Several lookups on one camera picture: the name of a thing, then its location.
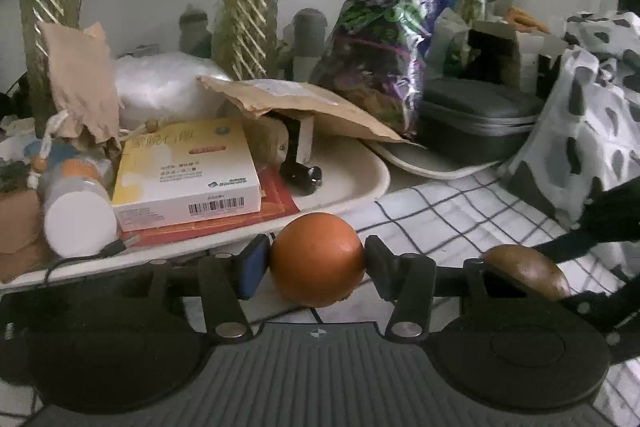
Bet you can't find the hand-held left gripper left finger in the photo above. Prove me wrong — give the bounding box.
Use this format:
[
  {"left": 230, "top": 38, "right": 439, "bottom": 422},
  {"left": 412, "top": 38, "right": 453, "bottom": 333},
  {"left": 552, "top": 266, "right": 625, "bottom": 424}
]
[{"left": 145, "top": 234, "right": 273, "bottom": 340}]

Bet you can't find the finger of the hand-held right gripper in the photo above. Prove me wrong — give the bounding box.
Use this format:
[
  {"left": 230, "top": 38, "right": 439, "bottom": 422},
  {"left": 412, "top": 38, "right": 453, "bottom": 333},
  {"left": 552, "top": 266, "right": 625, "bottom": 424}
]
[
  {"left": 562, "top": 274, "right": 640, "bottom": 360},
  {"left": 532, "top": 178, "right": 640, "bottom": 261}
]

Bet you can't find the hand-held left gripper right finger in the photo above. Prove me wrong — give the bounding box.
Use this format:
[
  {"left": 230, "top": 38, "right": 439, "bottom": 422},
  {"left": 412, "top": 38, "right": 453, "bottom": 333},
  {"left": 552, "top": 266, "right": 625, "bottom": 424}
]
[{"left": 364, "top": 234, "right": 489, "bottom": 340}]

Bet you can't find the large orange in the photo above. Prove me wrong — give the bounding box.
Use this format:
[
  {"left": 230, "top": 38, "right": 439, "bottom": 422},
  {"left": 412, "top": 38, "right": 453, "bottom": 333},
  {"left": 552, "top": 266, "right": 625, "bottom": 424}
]
[{"left": 270, "top": 212, "right": 366, "bottom": 308}]

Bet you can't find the red booklet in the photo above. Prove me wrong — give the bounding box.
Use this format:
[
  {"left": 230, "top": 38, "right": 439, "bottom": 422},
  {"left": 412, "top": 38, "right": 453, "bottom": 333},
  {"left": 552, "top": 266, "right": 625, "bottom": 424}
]
[{"left": 120, "top": 167, "right": 301, "bottom": 249}]

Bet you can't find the black checked white tablecloth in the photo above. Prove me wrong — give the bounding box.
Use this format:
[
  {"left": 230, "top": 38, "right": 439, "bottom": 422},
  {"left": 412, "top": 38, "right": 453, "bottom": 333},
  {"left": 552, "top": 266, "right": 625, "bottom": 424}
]
[{"left": 0, "top": 169, "right": 640, "bottom": 427}]

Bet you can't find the white oval tray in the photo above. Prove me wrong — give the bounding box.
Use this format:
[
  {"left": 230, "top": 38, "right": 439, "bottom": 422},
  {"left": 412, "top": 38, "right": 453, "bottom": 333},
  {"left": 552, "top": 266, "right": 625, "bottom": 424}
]
[
  {"left": 367, "top": 139, "right": 506, "bottom": 181},
  {"left": 0, "top": 134, "right": 391, "bottom": 292}
]

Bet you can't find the yellow and white box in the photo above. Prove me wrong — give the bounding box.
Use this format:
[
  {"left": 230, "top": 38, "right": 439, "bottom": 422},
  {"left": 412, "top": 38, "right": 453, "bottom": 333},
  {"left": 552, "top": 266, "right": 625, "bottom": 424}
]
[{"left": 111, "top": 118, "right": 262, "bottom": 228}]

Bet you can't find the cow print cloth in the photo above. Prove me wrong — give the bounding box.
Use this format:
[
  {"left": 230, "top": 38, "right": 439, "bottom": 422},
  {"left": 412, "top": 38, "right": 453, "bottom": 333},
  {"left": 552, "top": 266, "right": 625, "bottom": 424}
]
[{"left": 500, "top": 11, "right": 640, "bottom": 258}]

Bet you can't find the white and black roller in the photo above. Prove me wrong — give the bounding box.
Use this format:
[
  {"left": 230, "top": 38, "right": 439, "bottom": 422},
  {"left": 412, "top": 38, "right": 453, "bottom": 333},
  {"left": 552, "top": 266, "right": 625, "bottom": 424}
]
[{"left": 279, "top": 113, "right": 324, "bottom": 196}]

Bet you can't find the brown paper envelope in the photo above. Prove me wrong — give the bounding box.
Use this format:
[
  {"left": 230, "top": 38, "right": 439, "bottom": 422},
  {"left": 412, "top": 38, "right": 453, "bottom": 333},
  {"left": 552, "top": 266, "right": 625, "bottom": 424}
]
[{"left": 197, "top": 75, "right": 416, "bottom": 145}]

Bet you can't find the grey zipped case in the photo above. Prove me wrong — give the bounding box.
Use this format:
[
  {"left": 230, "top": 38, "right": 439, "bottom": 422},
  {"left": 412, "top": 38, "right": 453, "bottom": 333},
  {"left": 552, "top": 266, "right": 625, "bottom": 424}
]
[{"left": 417, "top": 78, "right": 546, "bottom": 168}]

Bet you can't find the white-capped bottle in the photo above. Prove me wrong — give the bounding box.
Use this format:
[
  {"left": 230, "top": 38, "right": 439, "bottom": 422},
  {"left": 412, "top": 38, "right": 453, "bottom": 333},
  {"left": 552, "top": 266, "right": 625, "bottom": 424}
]
[{"left": 40, "top": 159, "right": 120, "bottom": 259}]

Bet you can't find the clear plastic bag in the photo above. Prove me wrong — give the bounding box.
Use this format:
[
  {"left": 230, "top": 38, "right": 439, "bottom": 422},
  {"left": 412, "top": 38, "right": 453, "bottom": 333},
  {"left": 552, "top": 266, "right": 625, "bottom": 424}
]
[{"left": 112, "top": 53, "right": 232, "bottom": 128}]

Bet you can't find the purple foil snack bag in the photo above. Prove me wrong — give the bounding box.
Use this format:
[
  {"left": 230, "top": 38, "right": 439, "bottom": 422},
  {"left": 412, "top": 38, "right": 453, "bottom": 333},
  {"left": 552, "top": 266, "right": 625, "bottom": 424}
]
[{"left": 312, "top": 0, "right": 461, "bottom": 140}]

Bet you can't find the grey figurine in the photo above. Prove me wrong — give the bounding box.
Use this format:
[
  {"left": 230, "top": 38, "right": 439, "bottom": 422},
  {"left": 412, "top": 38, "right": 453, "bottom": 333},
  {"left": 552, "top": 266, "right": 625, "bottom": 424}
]
[
  {"left": 291, "top": 8, "right": 329, "bottom": 81},
  {"left": 179, "top": 4, "right": 214, "bottom": 58}
]

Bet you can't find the crumpled brown paper pouch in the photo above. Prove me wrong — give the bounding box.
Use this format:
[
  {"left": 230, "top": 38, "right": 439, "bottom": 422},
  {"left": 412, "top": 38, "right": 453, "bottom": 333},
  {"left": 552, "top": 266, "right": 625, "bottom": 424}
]
[{"left": 37, "top": 22, "right": 123, "bottom": 145}]

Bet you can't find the black cable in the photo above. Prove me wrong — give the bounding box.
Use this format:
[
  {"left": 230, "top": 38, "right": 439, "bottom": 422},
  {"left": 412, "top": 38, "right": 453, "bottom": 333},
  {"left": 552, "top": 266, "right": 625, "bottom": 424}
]
[{"left": 44, "top": 236, "right": 127, "bottom": 284}]

